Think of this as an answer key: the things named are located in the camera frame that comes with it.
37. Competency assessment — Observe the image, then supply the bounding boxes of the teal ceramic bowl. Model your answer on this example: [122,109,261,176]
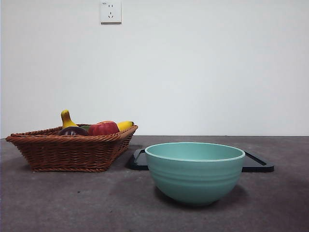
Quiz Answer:
[144,142,246,206]

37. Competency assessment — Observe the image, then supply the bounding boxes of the dark purple plum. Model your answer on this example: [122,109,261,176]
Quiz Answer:
[57,126,89,136]

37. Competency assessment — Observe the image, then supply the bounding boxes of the red bell pepper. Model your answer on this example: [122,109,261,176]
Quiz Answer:
[87,120,121,136]

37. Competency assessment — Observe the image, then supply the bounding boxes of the yellow banana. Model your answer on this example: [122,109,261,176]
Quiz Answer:
[60,109,135,132]

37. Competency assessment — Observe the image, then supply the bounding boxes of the brown wicker basket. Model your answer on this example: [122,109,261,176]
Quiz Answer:
[5,124,139,173]

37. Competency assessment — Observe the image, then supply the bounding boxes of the black rectangular tray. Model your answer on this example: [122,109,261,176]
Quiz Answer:
[126,148,275,173]

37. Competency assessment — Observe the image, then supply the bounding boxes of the white wall socket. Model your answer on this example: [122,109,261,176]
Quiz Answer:
[100,1,122,25]

